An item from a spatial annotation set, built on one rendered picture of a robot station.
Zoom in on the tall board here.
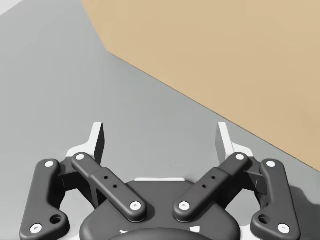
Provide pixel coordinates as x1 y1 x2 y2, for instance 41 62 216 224
81 0 320 173

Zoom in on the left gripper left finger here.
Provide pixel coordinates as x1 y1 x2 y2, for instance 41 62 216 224
19 121 148 240

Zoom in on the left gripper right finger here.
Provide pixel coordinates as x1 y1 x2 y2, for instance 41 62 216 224
173 121 302 240

